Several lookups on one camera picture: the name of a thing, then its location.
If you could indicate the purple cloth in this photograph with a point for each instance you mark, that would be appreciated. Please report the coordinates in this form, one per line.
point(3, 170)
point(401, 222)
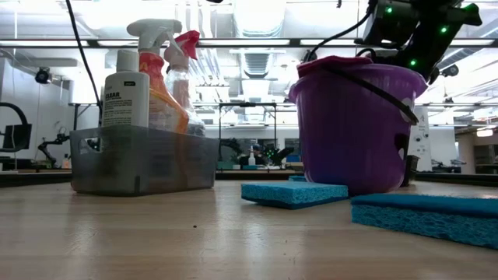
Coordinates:
point(330, 62)

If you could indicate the purple plastic bucket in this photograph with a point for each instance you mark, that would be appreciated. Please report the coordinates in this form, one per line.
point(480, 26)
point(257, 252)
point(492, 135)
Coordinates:
point(350, 136)

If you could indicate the clear spray bottle red trigger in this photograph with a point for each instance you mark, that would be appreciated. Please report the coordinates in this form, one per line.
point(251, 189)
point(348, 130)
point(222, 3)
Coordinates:
point(183, 85)

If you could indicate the orange spray bottle white trigger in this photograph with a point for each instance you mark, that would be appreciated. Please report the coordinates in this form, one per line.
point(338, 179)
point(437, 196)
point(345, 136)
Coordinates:
point(163, 109)

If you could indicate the clear grey plastic bin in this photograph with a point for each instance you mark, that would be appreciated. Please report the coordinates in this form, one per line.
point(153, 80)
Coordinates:
point(155, 163)

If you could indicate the white labelled plastic bottle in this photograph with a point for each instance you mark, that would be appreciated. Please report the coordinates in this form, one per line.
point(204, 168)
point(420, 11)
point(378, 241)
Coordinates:
point(126, 101)

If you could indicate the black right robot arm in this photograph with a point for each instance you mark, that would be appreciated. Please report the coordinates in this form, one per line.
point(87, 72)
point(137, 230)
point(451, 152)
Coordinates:
point(459, 19)

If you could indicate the background black robot arm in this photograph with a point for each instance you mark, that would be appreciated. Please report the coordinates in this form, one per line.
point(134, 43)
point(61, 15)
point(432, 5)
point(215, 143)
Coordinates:
point(282, 153)

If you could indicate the black overhead crossbar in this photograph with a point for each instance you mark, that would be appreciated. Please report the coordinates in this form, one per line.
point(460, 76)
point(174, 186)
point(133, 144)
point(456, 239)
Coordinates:
point(294, 43)

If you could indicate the white background column unit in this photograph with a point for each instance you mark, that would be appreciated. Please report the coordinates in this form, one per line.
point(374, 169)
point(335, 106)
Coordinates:
point(422, 136)

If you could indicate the person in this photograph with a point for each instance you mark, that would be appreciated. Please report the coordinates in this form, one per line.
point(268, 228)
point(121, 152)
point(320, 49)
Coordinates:
point(261, 158)

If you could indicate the black background monitor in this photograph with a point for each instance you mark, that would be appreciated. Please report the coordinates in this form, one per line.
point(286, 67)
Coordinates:
point(17, 137)

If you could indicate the black ceiling-mounted camera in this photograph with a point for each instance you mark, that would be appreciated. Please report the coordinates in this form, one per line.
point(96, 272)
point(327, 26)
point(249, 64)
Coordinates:
point(43, 75)
point(451, 71)

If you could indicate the black aluminium table frame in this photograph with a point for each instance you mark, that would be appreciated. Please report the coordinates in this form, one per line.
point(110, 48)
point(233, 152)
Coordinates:
point(35, 179)

